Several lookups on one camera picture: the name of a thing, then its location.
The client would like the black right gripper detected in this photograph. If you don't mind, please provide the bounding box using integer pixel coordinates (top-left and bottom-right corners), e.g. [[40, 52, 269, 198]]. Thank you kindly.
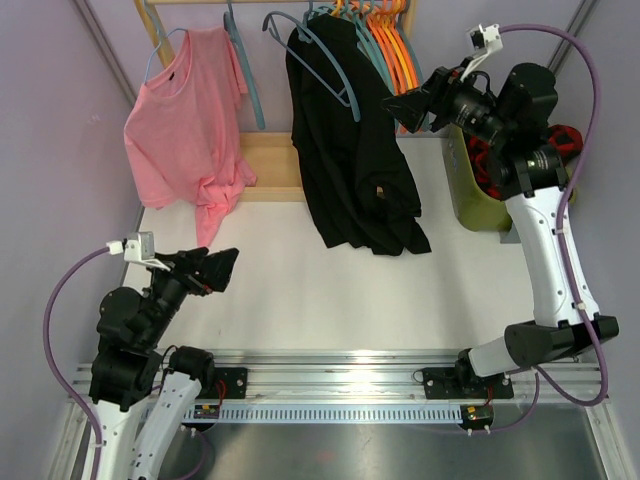
[[382, 58, 512, 148]]

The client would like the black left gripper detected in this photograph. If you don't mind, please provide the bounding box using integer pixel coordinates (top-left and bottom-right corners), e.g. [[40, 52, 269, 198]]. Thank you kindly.
[[142, 246, 239, 346]]

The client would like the red black plaid shirt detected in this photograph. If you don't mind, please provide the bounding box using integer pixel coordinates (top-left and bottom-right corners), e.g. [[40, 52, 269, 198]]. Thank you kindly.
[[463, 124, 584, 200]]

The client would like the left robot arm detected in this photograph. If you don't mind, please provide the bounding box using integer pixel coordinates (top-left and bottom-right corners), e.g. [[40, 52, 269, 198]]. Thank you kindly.
[[83, 240, 239, 479]]

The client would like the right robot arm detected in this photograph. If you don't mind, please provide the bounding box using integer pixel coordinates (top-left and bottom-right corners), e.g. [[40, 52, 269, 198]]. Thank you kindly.
[[382, 63, 619, 405]]

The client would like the black shirt on hanger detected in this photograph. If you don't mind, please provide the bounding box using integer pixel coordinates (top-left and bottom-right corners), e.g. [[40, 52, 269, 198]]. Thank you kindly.
[[285, 12, 433, 257]]

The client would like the orange plastic hanger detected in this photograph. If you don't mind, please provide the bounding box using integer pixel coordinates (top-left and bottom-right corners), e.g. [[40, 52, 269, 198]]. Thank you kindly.
[[349, 1, 408, 94]]

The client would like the yellow plastic hanger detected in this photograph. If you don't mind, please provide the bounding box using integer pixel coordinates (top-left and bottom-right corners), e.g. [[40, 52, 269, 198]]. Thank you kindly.
[[382, 0, 417, 94]]

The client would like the teal empty hanger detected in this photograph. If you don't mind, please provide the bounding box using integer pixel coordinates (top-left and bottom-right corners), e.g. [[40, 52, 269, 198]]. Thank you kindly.
[[333, 1, 424, 87]]

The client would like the pink t-shirt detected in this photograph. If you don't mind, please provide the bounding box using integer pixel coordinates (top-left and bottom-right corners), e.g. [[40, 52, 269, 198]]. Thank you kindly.
[[124, 27, 257, 247]]

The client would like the green plastic basket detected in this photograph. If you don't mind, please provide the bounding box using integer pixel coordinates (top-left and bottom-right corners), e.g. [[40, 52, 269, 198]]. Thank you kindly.
[[444, 126, 571, 232]]

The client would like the aluminium corner profile right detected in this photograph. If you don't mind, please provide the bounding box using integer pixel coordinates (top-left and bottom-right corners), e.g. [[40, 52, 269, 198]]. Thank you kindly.
[[547, 0, 601, 75]]

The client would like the aluminium corner profile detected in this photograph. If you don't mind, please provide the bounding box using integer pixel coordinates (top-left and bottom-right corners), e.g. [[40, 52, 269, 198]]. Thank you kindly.
[[547, 0, 601, 75], [71, 0, 136, 106]]

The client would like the aluminium corner profile left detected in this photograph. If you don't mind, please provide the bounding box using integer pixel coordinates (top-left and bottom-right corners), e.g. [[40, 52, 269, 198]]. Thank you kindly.
[[71, 0, 136, 106]]

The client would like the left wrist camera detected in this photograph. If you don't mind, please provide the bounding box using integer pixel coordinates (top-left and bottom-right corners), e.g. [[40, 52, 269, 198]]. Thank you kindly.
[[106, 232, 170, 271]]

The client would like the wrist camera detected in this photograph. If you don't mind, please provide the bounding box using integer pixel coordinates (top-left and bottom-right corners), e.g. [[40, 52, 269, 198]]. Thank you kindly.
[[461, 24, 503, 81], [106, 232, 170, 271]]

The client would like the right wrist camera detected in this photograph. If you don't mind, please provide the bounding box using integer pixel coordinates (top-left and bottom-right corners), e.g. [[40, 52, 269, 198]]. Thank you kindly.
[[461, 24, 503, 81]]

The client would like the wooden rack frame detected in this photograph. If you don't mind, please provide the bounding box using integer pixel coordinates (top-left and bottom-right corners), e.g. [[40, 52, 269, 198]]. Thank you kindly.
[[133, 0, 418, 203]]

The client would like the white slotted cable duct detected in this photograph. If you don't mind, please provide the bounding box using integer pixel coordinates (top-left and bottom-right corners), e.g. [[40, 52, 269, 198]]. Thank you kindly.
[[181, 403, 462, 425]]

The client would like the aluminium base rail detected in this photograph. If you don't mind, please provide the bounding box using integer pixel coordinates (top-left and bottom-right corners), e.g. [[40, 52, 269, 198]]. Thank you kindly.
[[70, 349, 601, 404]]

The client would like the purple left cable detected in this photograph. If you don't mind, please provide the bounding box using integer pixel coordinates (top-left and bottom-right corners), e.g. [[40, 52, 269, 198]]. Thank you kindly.
[[42, 247, 111, 480]]

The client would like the light blue wire hanger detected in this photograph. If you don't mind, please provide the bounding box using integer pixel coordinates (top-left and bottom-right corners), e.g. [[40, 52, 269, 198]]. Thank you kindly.
[[142, 0, 188, 83]]

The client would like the wooden clothes rail rod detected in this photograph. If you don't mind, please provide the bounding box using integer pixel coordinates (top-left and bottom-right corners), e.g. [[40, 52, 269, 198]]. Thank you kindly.
[[147, 0, 308, 5]]

